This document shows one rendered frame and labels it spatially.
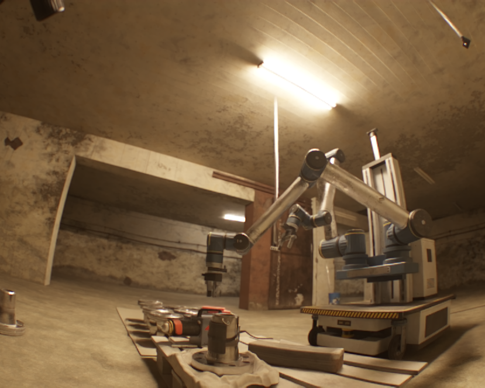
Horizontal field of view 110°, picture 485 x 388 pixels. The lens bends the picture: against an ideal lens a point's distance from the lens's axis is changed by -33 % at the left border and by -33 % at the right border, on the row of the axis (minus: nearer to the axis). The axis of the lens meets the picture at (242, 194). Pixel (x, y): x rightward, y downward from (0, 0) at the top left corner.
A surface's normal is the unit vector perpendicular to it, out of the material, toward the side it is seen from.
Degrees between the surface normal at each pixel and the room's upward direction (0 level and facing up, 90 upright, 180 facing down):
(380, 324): 90
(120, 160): 90
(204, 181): 90
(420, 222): 90
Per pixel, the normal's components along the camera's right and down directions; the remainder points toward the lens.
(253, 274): 0.51, -0.27
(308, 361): -0.57, -0.33
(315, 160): -0.04, -0.36
